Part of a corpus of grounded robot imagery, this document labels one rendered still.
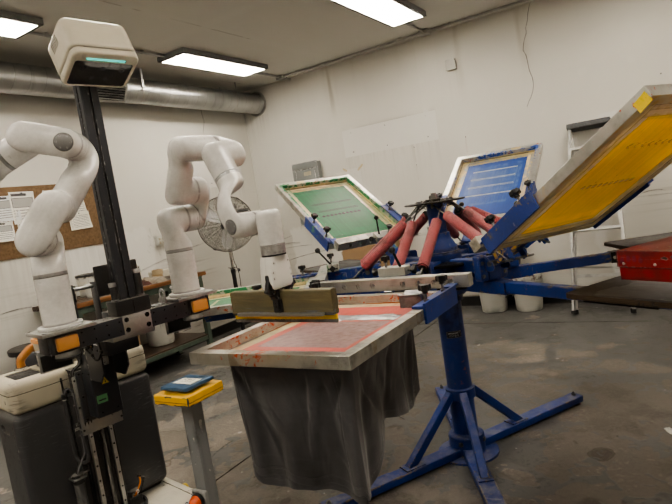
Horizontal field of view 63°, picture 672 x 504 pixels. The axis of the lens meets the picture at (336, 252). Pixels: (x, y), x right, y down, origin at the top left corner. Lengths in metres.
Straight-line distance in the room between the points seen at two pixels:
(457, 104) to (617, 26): 1.61
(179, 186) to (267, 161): 5.57
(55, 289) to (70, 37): 0.73
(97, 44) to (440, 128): 4.84
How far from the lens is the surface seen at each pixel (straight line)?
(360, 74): 6.76
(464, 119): 6.21
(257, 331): 1.97
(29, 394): 2.39
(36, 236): 1.74
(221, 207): 1.68
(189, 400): 1.49
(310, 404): 1.68
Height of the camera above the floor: 1.38
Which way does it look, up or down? 5 degrees down
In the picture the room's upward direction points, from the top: 9 degrees counter-clockwise
